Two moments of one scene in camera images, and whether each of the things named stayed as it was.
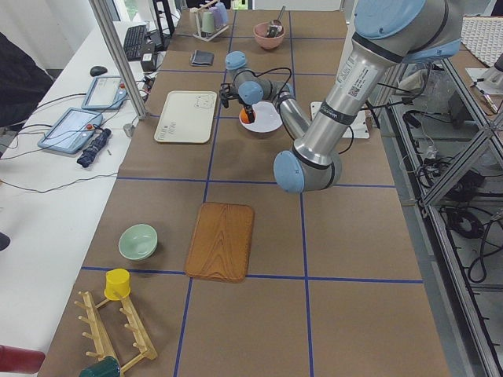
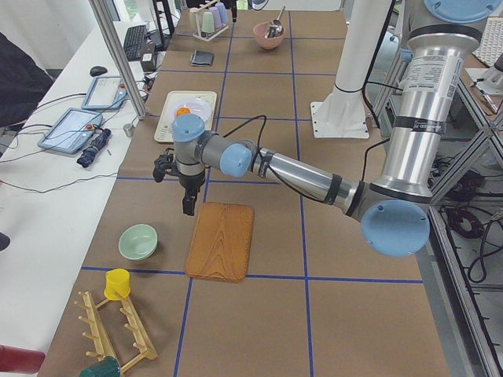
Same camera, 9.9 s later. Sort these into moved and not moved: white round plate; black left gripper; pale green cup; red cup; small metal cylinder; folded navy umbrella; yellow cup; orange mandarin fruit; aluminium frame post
Moved: white round plate; orange mandarin fruit; black left gripper
Not moved: yellow cup; aluminium frame post; folded navy umbrella; small metal cylinder; red cup; pale green cup
